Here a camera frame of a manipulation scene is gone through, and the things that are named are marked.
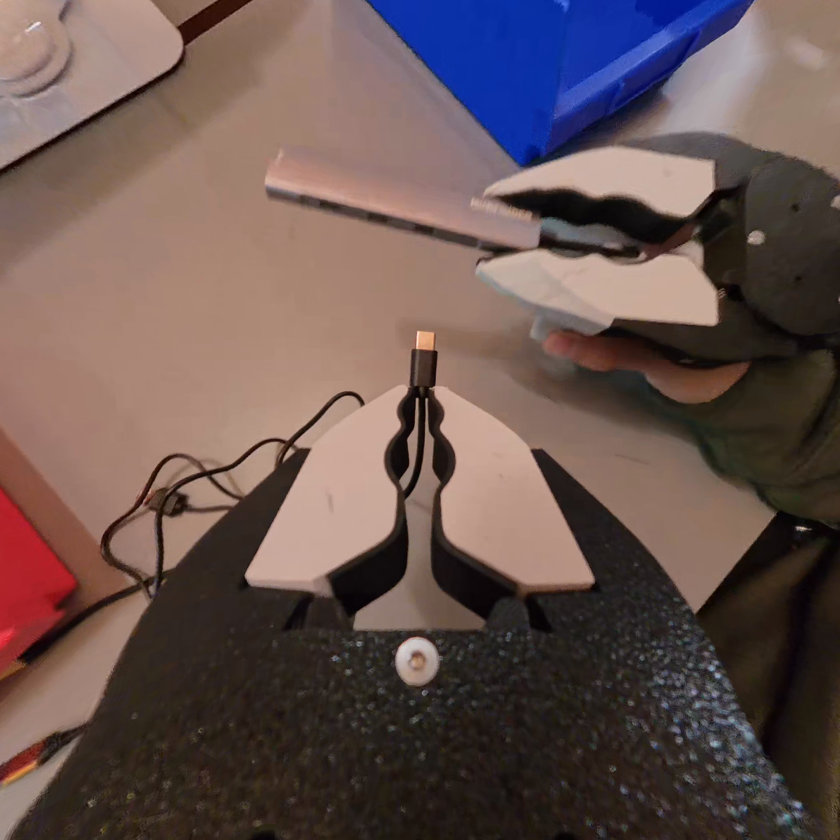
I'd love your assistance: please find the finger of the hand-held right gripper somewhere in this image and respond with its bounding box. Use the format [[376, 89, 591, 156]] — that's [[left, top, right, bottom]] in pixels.
[[474, 251, 724, 343], [482, 146, 739, 249]]

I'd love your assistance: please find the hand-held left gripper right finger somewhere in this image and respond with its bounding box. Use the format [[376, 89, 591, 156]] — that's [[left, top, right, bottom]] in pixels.
[[431, 386, 596, 619]]

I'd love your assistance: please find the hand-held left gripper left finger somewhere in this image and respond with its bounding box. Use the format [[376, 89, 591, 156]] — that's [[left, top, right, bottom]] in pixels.
[[245, 386, 412, 616]]

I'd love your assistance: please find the black usb-c cable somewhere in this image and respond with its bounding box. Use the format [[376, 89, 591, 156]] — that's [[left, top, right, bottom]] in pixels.
[[100, 330, 441, 601]]

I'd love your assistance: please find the grey usb hub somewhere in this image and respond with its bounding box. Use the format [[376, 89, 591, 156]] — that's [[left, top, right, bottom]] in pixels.
[[264, 147, 641, 258]]

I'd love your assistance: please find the person's right hand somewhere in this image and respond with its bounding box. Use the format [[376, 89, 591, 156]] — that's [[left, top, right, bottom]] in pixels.
[[543, 328, 750, 406]]

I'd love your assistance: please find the blue plastic bin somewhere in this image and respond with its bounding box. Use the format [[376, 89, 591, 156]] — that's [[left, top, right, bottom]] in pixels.
[[366, 0, 756, 167]]

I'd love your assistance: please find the red box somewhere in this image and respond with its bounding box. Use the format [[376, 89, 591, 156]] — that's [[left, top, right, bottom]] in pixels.
[[0, 487, 81, 665]]

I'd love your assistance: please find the white flat stand base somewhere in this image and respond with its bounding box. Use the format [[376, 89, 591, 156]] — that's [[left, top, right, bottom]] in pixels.
[[0, 0, 185, 173]]

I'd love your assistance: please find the clear acrylic sign holder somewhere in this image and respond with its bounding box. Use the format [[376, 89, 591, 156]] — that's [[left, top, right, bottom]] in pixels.
[[0, 0, 74, 101]]

